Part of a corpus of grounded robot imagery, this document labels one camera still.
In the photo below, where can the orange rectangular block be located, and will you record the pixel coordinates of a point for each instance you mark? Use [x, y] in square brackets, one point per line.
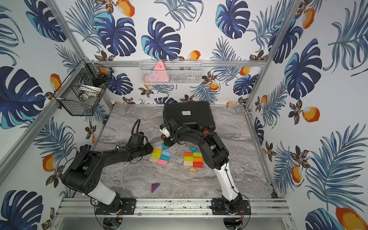
[188, 154]

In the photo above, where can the natural wood rectangular block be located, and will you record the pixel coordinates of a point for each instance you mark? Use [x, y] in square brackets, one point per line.
[188, 164]

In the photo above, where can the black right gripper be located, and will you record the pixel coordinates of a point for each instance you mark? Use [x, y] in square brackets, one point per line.
[166, 143]

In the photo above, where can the pink triangle card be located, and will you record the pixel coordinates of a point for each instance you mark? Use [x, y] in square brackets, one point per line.
[159, 74]

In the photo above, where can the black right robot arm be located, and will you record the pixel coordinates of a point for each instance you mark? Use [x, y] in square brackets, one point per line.
[215, 156]

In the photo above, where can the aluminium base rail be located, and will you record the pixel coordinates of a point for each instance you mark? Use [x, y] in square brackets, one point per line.
[176, 207]

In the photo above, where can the natural wood slanted block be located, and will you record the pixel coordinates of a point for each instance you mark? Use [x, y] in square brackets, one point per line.
[153, 159]

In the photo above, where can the light blue rectangular block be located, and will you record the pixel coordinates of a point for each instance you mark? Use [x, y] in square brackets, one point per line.
[166, 153]

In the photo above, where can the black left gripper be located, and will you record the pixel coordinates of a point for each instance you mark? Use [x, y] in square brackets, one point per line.
[147, 148]

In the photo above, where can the black plastic tool case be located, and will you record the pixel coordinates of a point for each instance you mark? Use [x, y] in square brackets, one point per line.
[196, 115]

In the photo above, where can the lime green rectangular block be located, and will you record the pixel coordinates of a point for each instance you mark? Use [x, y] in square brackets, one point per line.
[197, 155]

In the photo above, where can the black corner bracket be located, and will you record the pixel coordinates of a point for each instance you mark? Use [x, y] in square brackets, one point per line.
[106, 118]

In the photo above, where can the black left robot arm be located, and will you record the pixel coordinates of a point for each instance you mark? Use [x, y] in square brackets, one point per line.
[84, 172]

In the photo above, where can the black wire basket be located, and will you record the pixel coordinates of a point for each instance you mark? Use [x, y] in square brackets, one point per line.
[83, 89]

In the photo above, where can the yellow square block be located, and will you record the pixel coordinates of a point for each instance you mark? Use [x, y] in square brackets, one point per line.
[159, 151]

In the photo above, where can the orange square block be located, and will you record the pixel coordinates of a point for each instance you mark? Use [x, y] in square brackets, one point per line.
[198, 159]

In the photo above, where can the red rectangular block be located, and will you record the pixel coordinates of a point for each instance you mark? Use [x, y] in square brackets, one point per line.
[197, 164]

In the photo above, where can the teal rectangular block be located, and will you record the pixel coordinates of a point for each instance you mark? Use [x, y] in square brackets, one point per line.
[165, 158]

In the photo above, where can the natural wood triangle block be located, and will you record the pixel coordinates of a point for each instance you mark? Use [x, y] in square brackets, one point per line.
[192, 170]

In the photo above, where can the purple triangle block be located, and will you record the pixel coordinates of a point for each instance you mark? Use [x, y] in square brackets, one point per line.
[154, 187]

